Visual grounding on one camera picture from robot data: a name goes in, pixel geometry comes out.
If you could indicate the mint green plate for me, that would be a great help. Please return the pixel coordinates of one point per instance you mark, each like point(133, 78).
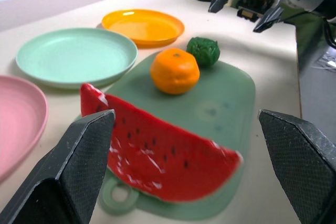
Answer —
point(76, 56)

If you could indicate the green cutting board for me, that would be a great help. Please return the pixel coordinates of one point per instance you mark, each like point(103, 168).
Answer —
point(223, 103)

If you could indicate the orange mandarin fruit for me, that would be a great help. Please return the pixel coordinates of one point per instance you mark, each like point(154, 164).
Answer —
point(174, 70)

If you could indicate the red watermelon slice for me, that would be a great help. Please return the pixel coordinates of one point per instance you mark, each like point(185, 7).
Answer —
point(157, 153)

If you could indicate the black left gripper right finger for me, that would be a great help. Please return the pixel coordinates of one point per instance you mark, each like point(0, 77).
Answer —
point(304, 161)

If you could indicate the orange plate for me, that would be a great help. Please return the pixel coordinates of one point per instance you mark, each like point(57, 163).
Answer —
point(143, 26)

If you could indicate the green vegetable toy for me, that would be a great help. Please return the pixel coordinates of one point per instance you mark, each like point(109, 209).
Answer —
point(204, 51)

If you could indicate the pink plate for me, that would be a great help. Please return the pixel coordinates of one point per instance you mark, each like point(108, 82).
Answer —
point(18, 119)

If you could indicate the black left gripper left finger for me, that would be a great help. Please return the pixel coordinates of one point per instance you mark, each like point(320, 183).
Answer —
point(65, 171)

